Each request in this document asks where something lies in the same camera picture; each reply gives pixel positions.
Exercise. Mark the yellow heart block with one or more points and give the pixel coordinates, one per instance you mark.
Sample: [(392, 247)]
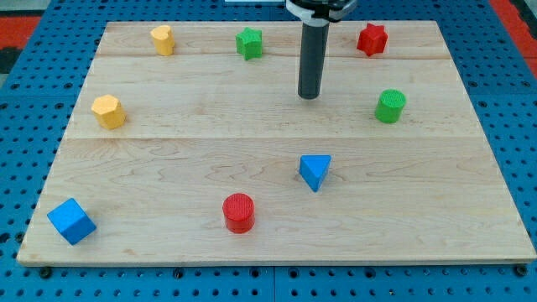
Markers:
[(163, 40)]

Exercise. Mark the green cylinder block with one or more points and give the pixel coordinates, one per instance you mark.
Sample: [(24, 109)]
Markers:
[(390, 105)]

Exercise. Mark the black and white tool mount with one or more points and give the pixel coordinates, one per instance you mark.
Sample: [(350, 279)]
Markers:
[(318, 13)]

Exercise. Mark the wooden board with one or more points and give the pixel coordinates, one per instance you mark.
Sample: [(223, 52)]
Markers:
[(205, 123)]

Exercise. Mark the blue cube block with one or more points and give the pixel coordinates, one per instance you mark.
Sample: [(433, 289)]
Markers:
[(71, 221)]

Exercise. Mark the yellow hexagon block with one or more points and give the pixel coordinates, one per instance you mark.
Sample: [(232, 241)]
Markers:
[(108, 112)]

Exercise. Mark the blue triangle block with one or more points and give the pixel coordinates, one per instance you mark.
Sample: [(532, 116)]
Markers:
[(314, 168)]

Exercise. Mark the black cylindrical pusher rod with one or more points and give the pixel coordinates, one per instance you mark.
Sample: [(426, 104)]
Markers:
[(312, 56)]

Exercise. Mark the red cylinder block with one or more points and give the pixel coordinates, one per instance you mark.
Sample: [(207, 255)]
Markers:
[(238, 210)]

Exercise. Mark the green star block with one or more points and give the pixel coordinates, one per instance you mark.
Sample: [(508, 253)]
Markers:
[(249, 43)]

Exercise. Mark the red star block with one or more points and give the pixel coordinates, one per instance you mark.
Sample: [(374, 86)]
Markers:
[(372, 39)]

